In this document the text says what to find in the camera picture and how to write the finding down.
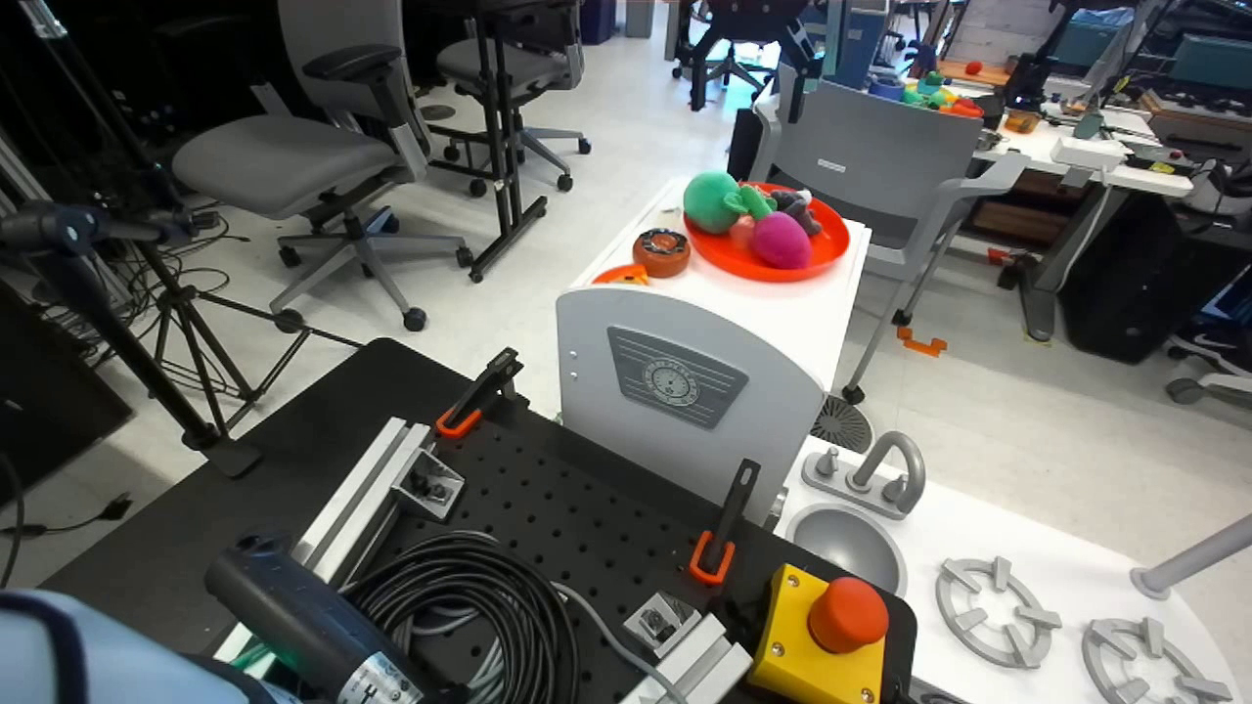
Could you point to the black stereo camera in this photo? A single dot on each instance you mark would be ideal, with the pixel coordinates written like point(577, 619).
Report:
point(63, 225)

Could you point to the black computer tower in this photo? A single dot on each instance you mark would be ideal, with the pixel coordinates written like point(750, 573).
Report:
point(1130, 287)

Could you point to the colourful small toys pile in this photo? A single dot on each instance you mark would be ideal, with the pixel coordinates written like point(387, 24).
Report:
point(934, 97)

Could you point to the pink plush toy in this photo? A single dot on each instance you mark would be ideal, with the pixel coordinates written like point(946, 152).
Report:
point(780, 243)

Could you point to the blue storage bin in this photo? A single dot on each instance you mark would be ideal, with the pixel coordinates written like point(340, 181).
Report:
point(853, 45)

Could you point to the black orange bar clamp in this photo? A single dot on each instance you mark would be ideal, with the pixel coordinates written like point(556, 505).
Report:
point(739, 504)
point(491, 387)

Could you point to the orange round plate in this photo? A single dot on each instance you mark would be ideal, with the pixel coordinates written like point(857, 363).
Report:
point(728, 260)

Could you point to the orange toy pizza slice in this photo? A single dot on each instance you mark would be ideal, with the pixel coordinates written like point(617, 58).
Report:
point(625, 274)

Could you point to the grey plastic visitor chair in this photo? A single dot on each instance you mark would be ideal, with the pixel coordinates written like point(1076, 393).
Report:
point(864, 141)

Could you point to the yellow emergency stop box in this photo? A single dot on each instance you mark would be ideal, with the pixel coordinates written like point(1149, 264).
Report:
point(795, 639)

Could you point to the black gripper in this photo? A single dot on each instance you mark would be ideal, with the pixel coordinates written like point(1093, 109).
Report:
point(757, 22)

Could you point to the silver mounting bracket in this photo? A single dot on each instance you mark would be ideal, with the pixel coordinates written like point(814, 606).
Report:
point(660, 624)
point(432, 487)

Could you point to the white toy kitchen counter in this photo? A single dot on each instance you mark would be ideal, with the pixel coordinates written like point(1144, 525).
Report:
point(990, 521)

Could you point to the grey chair base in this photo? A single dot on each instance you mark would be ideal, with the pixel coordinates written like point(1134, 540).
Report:
point(1199, 376)

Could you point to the grey toy stove burner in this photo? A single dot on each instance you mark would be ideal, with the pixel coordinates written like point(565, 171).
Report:
point(1149, 637)
point(994, 573)

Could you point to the dark purple plush toy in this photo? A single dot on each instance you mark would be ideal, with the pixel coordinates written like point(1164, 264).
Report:
point(799, 211)

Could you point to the black metal stand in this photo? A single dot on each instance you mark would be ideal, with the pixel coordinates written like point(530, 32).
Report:
point(505, 199)

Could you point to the grey metal pole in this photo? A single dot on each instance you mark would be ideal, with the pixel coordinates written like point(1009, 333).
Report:
point(1196, 556)

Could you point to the long aluminium extrusion rail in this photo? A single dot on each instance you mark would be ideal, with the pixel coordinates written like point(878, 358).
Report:
point(375, 491)

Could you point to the short aluminium extrusion rail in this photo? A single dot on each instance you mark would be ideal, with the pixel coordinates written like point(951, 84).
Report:
point(707, 668)

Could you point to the small brown donut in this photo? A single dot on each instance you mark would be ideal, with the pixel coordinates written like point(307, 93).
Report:
point(663, 256)

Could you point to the grey toy faucet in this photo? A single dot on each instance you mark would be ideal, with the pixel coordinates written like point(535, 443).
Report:
point(903, 456)

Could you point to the grey padded office chair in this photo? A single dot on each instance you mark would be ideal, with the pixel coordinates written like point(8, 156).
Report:
point(274, 164)

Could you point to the white toy fridge cabinet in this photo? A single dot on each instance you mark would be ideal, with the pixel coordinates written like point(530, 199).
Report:
point(784, 325)

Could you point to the dark blue cylinder device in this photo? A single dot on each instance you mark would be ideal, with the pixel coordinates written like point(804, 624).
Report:
point(300, 611)

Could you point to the black stand pole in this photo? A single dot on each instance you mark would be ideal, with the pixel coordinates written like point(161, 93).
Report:
point(44, 24)

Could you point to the grey toy sink basin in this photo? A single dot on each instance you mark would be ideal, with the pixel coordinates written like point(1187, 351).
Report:
point(847, 550)

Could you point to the grey round floor base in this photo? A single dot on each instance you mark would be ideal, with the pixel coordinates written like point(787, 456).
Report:
point(843, 423)

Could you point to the green plush toy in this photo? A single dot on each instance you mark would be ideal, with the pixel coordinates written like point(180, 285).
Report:
point(709, 201)

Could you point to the black camera tripod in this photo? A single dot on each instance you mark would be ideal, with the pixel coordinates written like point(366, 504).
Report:
point(131, 347)

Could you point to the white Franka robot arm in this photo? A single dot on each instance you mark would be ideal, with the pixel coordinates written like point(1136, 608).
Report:
point(80, 650)

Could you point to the orange floor tape marker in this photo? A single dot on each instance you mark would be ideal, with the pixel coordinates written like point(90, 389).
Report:
point(921, 347)

